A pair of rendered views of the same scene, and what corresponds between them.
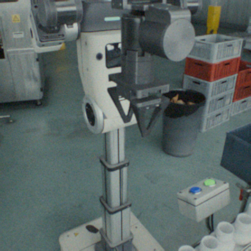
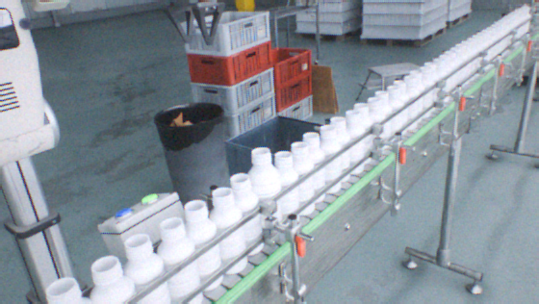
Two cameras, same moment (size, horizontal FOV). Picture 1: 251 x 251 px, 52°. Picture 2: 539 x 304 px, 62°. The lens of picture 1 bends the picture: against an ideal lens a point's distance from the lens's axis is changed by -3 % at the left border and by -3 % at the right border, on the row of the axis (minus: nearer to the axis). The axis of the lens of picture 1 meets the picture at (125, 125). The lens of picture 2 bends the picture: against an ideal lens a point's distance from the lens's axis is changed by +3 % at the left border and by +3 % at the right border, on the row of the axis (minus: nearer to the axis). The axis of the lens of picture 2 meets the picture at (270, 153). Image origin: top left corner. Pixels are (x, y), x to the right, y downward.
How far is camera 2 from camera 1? 33 cm
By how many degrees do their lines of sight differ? 16
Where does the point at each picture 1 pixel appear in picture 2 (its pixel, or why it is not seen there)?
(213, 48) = (222, 33)
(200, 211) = not seen: hidden behind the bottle
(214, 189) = (152, 204)
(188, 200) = (111, 230)
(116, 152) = (28, 203)
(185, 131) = (203, 166)
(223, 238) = (134, 256)
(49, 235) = not seen: outside the picture
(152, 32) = not seen: outside the picture
